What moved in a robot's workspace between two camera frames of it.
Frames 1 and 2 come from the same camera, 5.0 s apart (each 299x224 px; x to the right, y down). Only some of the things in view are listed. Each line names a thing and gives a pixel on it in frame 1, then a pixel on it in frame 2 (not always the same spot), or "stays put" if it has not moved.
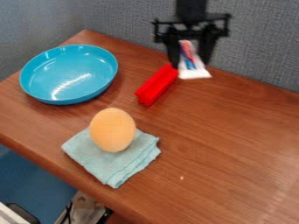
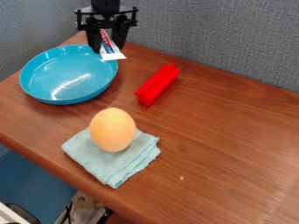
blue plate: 68,74 stays put
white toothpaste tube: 191,66 to 108,50
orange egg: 112,129 stays put
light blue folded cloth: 117,167 stays put
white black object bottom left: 13,214 stays put
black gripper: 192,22 to 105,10
